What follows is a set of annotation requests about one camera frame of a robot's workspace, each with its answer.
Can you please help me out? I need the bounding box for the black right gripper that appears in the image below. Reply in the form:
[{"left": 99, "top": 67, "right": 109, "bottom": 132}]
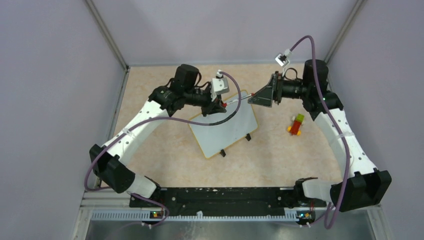
[{"left": 247, "top": 71, "right": 309, "bottom": 108}]

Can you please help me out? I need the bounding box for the white whiteboard marker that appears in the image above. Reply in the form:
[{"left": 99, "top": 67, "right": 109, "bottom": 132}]
[{"left": 226, "top": 93, "right": 254, "bottom": 105}]

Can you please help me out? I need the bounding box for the yellow framed whiteboard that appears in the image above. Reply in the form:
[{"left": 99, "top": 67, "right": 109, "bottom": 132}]
[{"left": 188, "top": 99, "right": 259, "bottom": 159}]

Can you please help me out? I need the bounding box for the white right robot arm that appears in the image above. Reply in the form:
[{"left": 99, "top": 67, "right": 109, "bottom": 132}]
[{"left": 248, "top": 59, "right": 392, "bottom": 212}]

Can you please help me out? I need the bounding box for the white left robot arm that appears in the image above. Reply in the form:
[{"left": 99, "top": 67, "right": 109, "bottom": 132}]
[{"left": 89, "top": 64, "right": 229, "bottom": 207}]

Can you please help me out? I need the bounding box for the red green toy brick car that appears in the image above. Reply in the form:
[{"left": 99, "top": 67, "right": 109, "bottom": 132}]
[{"left": 287, "top": 113, "right": 305, "bottom": 136}]

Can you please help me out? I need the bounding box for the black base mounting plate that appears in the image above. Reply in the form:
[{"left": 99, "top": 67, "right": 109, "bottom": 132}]
[{"left": 129, "top": 187, "right": 327, "bottom": 219}]

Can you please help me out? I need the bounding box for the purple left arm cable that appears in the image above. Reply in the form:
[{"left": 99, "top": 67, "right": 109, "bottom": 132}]
[{"left": 84, "top": 71, "right": 243, "bottom": 229}]

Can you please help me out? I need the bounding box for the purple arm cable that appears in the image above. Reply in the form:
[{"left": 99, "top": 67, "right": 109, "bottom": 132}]
[
  {"left": 84, "top": 71, "right": 243, "bottom": 229},
  {"left": 289, "top": 35, "right": 351, "bottom": 230}
]

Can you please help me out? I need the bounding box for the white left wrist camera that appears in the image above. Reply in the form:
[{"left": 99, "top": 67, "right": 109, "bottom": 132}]
[{"left": 210, "top": 70, "right": 230, "bottom": 101}]

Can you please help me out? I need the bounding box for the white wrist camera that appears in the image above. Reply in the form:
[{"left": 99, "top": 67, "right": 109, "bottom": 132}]
[
  {"left": 210, "top": 70, "right": 230, "bottom": 101},
  {"left": 274, "top": 48, "right": 292, "bottom": 68}
]

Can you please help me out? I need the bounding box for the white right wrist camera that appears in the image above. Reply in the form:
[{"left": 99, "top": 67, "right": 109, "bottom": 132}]
[{"left": 274, "top": 48, "right": 292, "bottom": 68}]

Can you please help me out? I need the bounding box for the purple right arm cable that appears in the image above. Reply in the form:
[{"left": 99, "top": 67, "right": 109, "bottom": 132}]
[{"left": 289, "top": 35, "right": 351, "bottom": 230}]

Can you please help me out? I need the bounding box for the white toothed cable duct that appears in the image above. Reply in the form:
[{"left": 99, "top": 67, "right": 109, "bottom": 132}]
[{"left": 91, "top": 209, "right": 299, "bottom": 222}]

